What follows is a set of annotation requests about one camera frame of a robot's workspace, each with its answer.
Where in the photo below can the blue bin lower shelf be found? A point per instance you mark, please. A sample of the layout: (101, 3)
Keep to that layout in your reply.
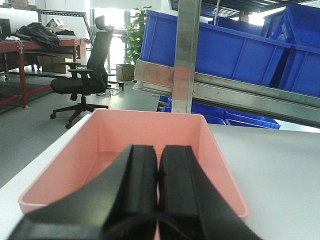
(223, 116)

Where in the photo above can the black bag on workbench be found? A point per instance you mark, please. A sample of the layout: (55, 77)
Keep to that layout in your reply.
(35, 31)

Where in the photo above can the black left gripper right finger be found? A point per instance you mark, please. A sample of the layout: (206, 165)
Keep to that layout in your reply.
(187, 196)

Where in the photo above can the green potted plant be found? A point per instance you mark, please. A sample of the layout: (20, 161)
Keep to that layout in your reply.
(133, 37)

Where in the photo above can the small wooden house model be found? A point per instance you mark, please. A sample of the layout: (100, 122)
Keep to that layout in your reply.
(55, 23)

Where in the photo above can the blue storage bin right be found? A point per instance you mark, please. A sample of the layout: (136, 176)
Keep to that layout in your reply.
(299, 26)

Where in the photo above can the pink plastic box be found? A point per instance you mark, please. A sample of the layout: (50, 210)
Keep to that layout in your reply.
(106, 133)

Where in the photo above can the red metal workbench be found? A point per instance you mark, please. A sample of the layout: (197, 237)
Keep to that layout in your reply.
(74, 47)

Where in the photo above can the blue storage bin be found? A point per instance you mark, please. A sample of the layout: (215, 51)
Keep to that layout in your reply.
(221, 51)
(299, 26)

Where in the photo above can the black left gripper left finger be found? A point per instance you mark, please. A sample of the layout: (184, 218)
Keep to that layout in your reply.
(112, 206)

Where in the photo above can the black office chair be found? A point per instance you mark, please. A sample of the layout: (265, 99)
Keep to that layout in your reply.
(89, 80)

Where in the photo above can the steel flow rack shelf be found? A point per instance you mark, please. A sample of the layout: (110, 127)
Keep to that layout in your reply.
(185, 85)

